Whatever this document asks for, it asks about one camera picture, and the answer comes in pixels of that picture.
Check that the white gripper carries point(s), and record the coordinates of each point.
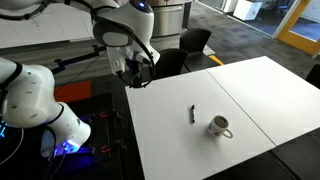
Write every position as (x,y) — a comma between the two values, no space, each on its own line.
(118,57)

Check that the black marker pen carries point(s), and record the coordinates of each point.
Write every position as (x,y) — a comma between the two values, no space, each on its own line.
(193,113)

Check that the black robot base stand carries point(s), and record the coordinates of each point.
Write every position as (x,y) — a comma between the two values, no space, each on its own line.
(104,156)

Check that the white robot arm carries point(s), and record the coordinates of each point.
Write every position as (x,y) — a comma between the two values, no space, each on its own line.
(27,91)

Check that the near black office chair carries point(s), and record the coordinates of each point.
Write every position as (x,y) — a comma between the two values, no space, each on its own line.
(170,63)

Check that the black office chair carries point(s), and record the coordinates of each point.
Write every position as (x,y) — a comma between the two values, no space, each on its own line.
(194,40)
(170,63)

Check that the white table left panel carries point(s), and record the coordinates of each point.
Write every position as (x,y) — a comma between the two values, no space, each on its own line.
(171,147)

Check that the white table panel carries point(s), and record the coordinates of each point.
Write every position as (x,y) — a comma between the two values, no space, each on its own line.
(282,104)
(171,147)

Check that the stainless steel appliance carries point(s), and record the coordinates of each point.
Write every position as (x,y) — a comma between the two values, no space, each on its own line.
(168,16)

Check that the far black office chair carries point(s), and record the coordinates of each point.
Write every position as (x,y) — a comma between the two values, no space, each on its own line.
(194,40)

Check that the white cabinet row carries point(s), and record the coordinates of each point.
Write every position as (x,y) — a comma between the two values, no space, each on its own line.
(58,22)

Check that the white patterned coffee mug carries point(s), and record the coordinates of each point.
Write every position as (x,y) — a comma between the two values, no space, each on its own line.
(218,127)

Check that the white box in background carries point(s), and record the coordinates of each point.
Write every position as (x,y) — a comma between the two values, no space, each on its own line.
(247,10)

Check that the white table right panel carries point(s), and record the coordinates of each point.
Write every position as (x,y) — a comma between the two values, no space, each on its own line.
(282,104)

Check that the black chair at right edge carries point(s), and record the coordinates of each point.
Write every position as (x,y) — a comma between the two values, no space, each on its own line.
(314,76)

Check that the yellow door frame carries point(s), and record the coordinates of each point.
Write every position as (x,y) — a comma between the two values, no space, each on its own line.
(288,32)

